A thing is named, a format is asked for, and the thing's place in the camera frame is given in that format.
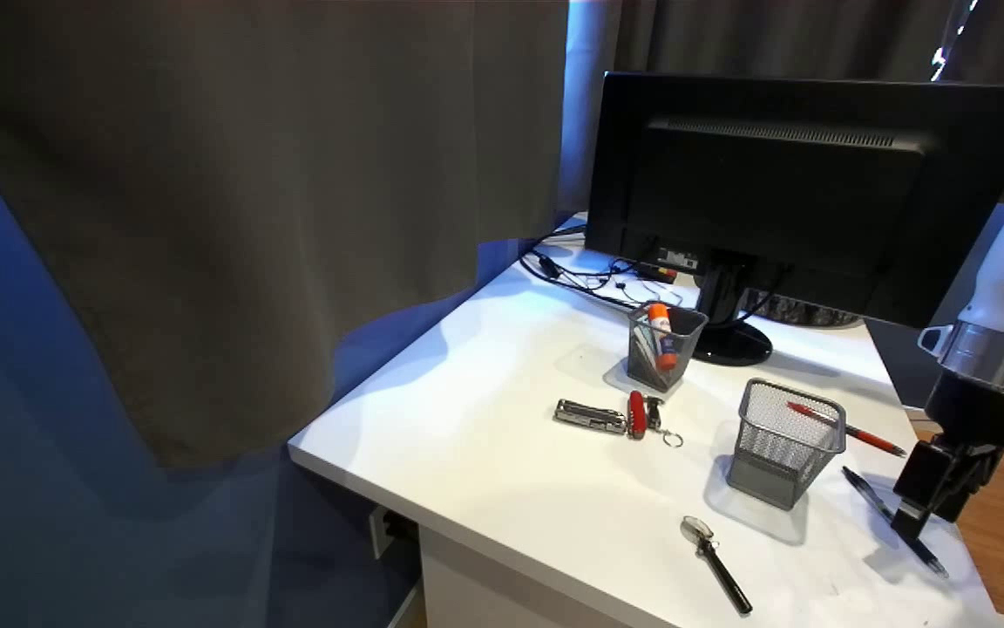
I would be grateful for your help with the empty grey mesh pen cup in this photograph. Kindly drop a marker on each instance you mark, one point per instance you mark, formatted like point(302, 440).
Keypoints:
point(774, 466)

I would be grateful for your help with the black monitor with round base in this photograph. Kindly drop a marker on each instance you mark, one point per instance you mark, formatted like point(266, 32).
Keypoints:
point(781, 196)

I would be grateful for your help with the white drawer cabinet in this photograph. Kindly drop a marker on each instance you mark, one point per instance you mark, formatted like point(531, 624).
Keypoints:
point(503, 589)

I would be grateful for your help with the small orange connector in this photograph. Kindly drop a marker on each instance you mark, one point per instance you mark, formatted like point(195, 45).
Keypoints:
point(659, 275)

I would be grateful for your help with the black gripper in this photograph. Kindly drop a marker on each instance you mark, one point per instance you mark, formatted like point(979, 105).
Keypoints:
point(984, 413)

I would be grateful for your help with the orange capped marker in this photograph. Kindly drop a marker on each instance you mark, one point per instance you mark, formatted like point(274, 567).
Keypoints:
point(656, 315)

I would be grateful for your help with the black remote stick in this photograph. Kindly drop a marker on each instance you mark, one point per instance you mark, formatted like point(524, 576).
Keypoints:
point(586, 416)

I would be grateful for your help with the orange pen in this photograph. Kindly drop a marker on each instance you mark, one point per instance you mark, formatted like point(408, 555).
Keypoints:
point(873, 440)

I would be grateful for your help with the black pen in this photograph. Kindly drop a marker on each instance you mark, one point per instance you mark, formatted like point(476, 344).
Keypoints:
point(869, 495)

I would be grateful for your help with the grey mesh cup with markers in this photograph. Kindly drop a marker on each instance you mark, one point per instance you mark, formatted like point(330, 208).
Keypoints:
point(684, 344)

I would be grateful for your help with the black white marker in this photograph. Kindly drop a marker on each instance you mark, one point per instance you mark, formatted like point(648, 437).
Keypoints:
point(719, 567)

